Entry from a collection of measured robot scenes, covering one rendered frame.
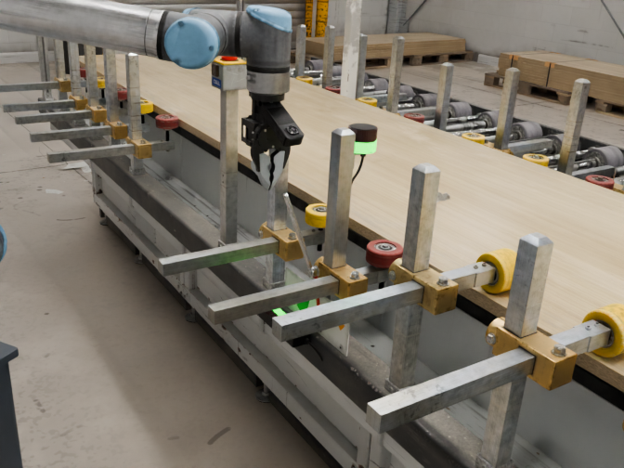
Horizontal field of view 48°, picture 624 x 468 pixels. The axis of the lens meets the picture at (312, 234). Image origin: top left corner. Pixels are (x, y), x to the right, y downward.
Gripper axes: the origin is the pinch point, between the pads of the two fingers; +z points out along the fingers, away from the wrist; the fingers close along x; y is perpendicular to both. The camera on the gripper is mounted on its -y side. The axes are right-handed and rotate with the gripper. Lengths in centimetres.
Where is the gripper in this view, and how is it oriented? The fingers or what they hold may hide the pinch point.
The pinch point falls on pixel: (269, 186)
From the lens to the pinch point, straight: 153.2
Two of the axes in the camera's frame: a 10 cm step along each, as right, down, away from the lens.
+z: -0.5, 9.2, 3.9
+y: -5.4, -3.5, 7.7
